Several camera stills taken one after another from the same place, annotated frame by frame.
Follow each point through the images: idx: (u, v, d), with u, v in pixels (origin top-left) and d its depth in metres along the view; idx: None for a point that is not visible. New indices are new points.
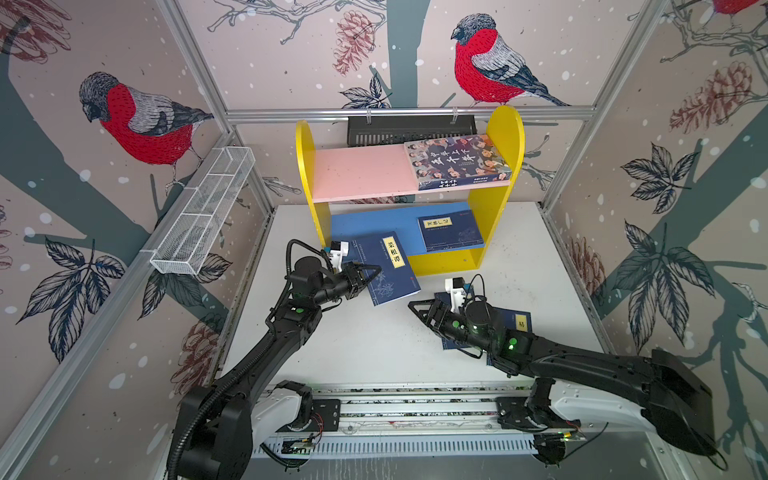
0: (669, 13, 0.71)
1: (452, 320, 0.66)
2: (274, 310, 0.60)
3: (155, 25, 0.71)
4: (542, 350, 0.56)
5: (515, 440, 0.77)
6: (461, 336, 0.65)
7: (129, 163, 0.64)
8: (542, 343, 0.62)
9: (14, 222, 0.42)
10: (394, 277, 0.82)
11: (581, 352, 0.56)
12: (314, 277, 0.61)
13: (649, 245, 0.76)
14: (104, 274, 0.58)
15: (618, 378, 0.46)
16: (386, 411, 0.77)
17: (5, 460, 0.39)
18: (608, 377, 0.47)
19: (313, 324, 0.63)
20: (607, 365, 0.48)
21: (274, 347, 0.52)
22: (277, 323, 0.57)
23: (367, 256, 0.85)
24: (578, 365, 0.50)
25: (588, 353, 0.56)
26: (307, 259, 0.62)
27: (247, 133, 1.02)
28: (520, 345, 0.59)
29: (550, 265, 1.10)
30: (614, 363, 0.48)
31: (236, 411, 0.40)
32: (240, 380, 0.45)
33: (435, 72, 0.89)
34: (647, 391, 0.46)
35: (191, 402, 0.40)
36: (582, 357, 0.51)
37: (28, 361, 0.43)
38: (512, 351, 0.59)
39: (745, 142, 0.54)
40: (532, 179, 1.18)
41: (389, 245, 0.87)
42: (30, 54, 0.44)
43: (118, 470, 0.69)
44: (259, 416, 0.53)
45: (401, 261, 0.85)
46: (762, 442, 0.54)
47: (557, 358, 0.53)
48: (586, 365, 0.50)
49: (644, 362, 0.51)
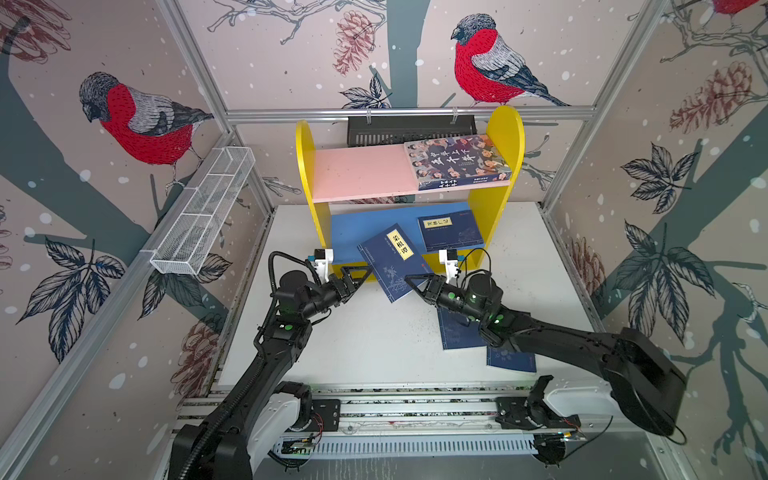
0: (669, 14, 0.71)
1: (448, 291, 0.68)
2: (261, 329, 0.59)
3: (155, 25, 0.71)
4: (523, 323, 0.60)
5: (515, 440, 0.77)
6: (456, 306, 0.67)
7: (130, 163, 0.64)
8: (524, 318, 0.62)
9: (13, 222, 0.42)
10: (405, 270, 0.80)
11: (557, 328, 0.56)
12: (301, 293, 0.60)
13: (649, 245, 0.76)
14: (104, 274, 0.58)
15: (585, 350, 0.48)
16: (386, 411, 0.77)
17: (5, 460, 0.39)
18: (575, 349, 0.49)
19: (303, 339, 0.62)
20: (575, 339, 0.51)
21: (265, 372, 0.51)
22: (266, 345, 0.56)
23: (375, 258, 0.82)
24: (551, 339, 0.53)
25: (564, 329, 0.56)
26: (291, 273, 0.61)
27: (247, 133, 1.02)
28: (505, 319, 0.63)
29: (550, 266, 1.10)
30: (585, 338, 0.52)
31: (231, 446, 0.39)
32: (232, 414, 0.44)
33: (435, 72, 0.89)
34: (605, 361, 0.44)
35: (184, 442, 0.39)
36: (559, 332, 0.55)
37: (28, 360, 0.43)
38: (497, 325, 0.63)
39: (745, 142, 0.54)
40: (532, 179, 1.18)
41: (395, 239, 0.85)
42: (30, 54, 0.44)
43: (117, 470, 0.69)
44: (257, 436, 0.52)
45: (410, 254, 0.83)
46: (762, 443, 0.54)
47: (533, 333, 0.56)
48: (558, 340, 0.52)
49: (612, 338, 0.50)
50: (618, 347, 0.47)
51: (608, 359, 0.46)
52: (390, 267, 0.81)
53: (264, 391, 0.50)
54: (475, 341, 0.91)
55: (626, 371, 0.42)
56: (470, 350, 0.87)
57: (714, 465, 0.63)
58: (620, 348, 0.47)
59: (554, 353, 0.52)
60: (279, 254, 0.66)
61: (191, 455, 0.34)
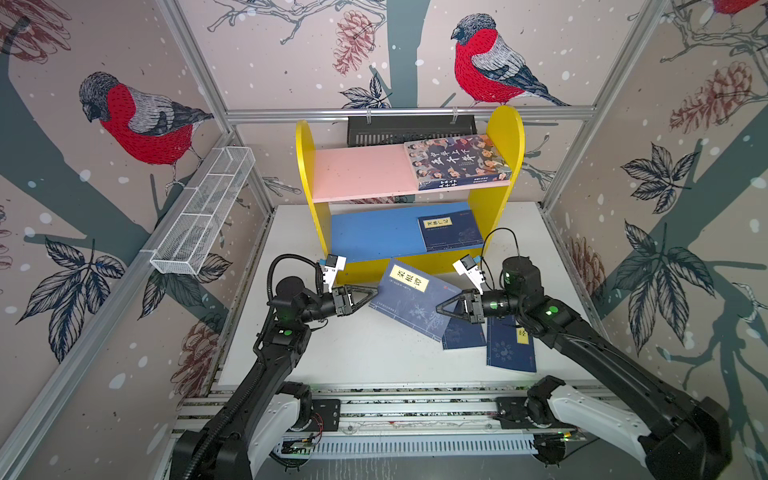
0: (669, 14, 0.71)
1: (490, 300, 0.63)
2: (261, 335, 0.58)
3: (155, 26, 0.71)
4: (582, 331, 0.52)
5: (515, 440, 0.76)
6: (502, 310, 0.63)
7: (130, 163, 0.64)
8: (583, 325, 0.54)
9: (13, 222, 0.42)
10: (431, 303, 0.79)
11: (621, 357, 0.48)
12: (298, 300, 0.60)
13: (649, 245, 0.76)
14: (104, 274, 0.58)
15: (650, 399, 0.42)
16: (386, 411, 0.77)
17: (5, 460, 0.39)
18: (640, 394, 0.43)
19: (303, 344, 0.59)
20: (644, 381, 0.45)
21: (266, 377, 0.51)
22: (265, 351, 0.56)
23: (395, 307, 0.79)
24: (614, 367, 0.47)
25: (633, 362, 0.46)
26: (290, 281, 0.60)
27: (247, 133, 1.02)
28: (558, 315, 0.56)
29: (550, 265, 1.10)
30: (655, 384, 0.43)
31: (232, 453, 0.39)
32: (232, 419, 0.44)
33: (435, 72, 0.89)
34: (674, 425, 0.40)
35: (185, 449, 0.39)
36: (619, 365, 0.47)
37: (29, 360, 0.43)
38: (547, 317, 0.56)
39: (745, 142, 0.54)
40: (532, 179, 1.18)
41: (399, 273, 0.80)
42: (30, 54, 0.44)
43: (117, 470, 0.69)
44: (257, 439, 0.52)
45: (426, 281, 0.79)
46: (762, 442, 0.54)
47: (592, 350, 0.49)
48: (622, 370, 0.46)
49: (691, 399, 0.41)
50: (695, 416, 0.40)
51: (678, 421, 0.40)
52: (415, 308, 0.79)
53: (264, 398, 0.50)
54: (475, 342, 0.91)
55: (690, 442, 0.38)
56: (471, 350, 0.86)
57: None
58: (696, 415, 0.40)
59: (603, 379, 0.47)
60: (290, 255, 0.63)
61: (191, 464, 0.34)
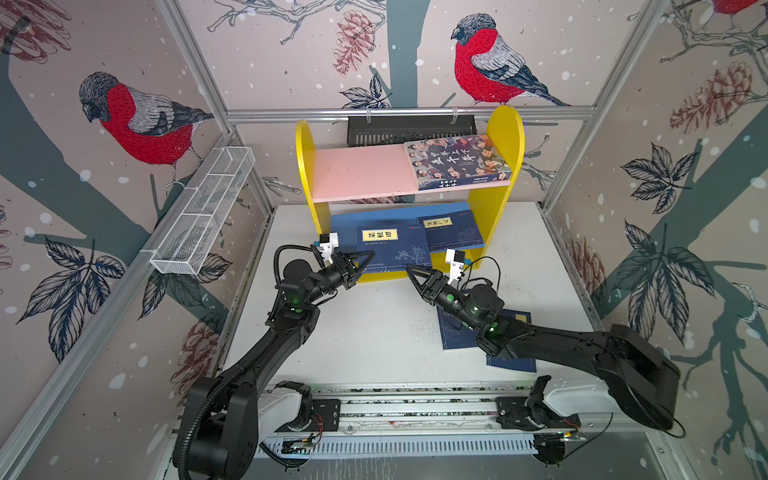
0: (669, 14, 0.71)
1: (447, 292, 0.67)
2: (272, 313, 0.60)
3: (155, 25, 0.71)
4: (517, 329, 0.60)
5: (516, 440, 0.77)
6: (451, 308, 0.66)
7: (129, 163, 0.64)
8: (518, 324, 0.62)
9: (13, 222, 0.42)
10: (405, 243, 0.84)
11: (550, 331, 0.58)
12: (305, 282, 0.60)
13: (649, 245, 0.76)
14: (103, 274, 0.58)
15: (577, 350, 0.48)
16: (386, 411, 0.77)
17: (5, 459, 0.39)
18: (570, 350, 0.49)
19: (312, 323, 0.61)
20: (569, 341, 0.51)
21: (277, 342, 0.54)
22: (277, 323, 0.59)
23: (381, 259, 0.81)
24: (545, 340, 0.54)
25: (558, 332, 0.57)
26: (295, 263, 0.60)
27: (247, 133, 1.02)
28: (500, 327, 0.63)
29: (550, 266, 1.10)
30: (578, 338, 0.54)
31: (244, 397, 0.41)
32: (245, 371, 0.46)
33: (435, 72, 0.89)
34: (598, 360, 0.45)
35: (199, 392, 0.41)
36: (553, 335, 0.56)
37: (29, 361, 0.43)
38: (493, 333, 0.63)
39: (745, 142, 0.54)
40: (532, 179, 1.18)
41: (370, 235, 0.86)
42: (31, 54, 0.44)
43: (117, 471, 0.69)
44: (262, 410, 0.54)
45: (395, 230, 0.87)
46: (762, 442, 0.54)
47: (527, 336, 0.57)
48: (553, 344, 0.52)
49: (604, 336, 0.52)
50: (610, 344, 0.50)
51: (600, 357, 0.46)
52: (398, 253, 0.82)
53: (277, 357, 0.53)
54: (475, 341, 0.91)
55: (619, 369, 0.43)
56: (471, 350, 0.86)
57: (715, 465, 0.63)
58: (611, 344, 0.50)
59: (547, 356, 0.52)
60: (286, 246, 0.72)
61: (206, 401, 0.44)
